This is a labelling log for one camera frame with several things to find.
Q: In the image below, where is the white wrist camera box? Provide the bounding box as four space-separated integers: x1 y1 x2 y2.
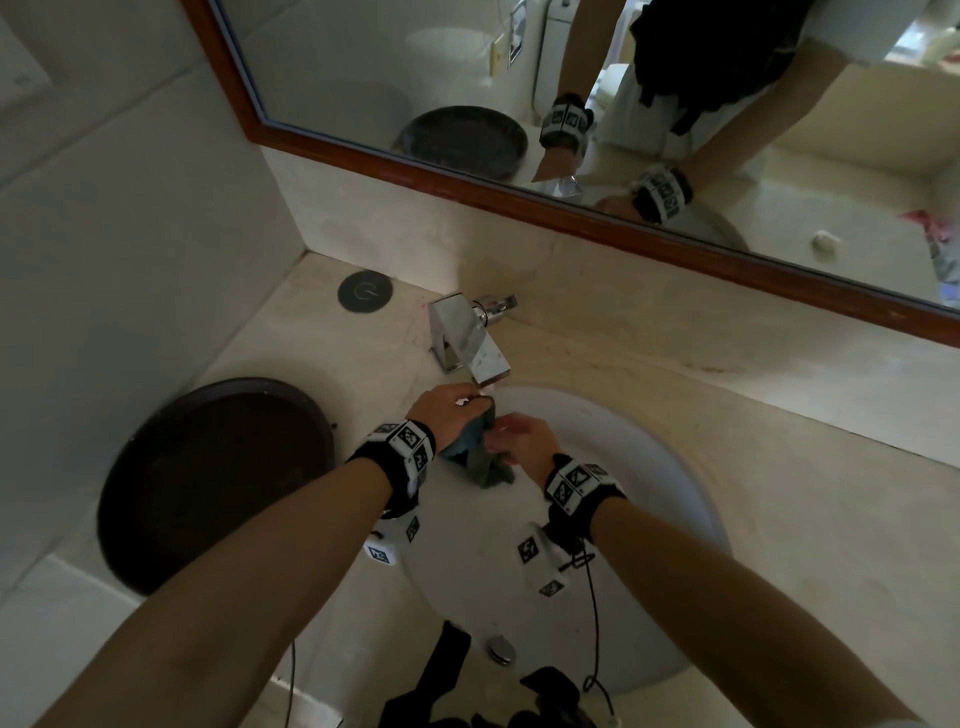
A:
516 520 577 601
364 516 422 568

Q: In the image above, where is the wooden framed wall mirror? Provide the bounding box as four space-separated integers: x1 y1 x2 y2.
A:
180 0 960 336

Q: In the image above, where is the round black countertop cap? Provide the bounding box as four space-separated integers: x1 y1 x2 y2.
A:
336 270 392 313

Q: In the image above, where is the person's black clothing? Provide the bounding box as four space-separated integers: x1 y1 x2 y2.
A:
378 621 603 728

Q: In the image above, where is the round dark brown tray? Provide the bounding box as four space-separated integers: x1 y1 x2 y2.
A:
96 376 337 599

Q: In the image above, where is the chrome sink faucet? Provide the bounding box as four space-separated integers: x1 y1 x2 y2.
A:
426 291 521 389

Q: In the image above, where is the person's right hand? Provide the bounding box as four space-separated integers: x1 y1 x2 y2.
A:
486 413 563 486

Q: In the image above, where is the person's left hand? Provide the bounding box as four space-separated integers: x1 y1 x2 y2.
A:
407 383 497 454

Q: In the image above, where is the black wrist strap with markers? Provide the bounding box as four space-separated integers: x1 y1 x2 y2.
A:
344 420 438 520
540 453 628 547

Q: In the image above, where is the white oval sink basin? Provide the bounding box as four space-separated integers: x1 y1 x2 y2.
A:
403 385 734 696

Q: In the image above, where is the grey-blue cleaning cloth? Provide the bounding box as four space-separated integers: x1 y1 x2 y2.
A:
437 396 519 494

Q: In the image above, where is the person's left forearm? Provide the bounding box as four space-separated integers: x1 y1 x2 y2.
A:
36 456 396 728

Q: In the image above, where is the person's right forearm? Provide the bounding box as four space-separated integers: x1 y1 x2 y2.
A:
589 495 925 728

